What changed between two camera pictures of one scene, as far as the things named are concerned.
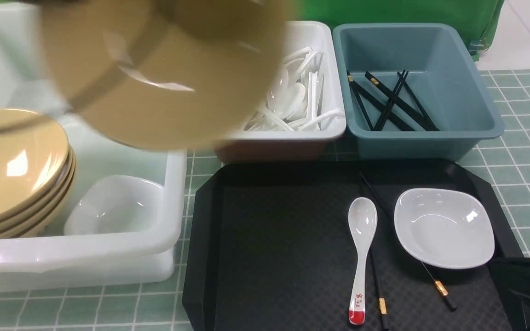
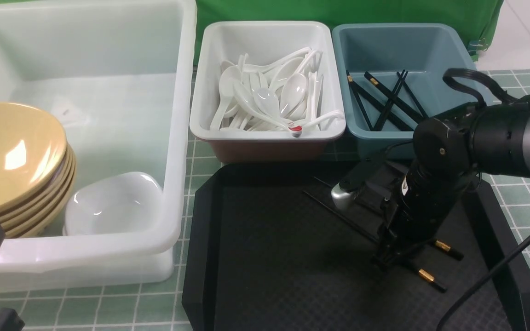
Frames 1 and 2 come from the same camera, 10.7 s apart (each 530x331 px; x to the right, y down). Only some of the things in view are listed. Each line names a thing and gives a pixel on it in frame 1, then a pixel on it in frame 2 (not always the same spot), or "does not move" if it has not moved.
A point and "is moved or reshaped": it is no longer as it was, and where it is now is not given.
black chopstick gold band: [452, 306] → [450, 249]
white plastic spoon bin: [306, 113] does not move
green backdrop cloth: [481, 18] does not move
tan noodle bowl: [164, 75] → [18, 153]
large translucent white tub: [9, 72] does not move
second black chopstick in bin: [378, 105] does not move
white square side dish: [444, 228] → [128, 202]
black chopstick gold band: [362, 185] is moved or reshaped
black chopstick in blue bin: [400, 103] does not move
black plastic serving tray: [268, 248] does not move
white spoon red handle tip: [363, 220] → [267, 101]
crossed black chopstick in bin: [384, 115] does not move
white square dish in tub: [114, 204] does not move
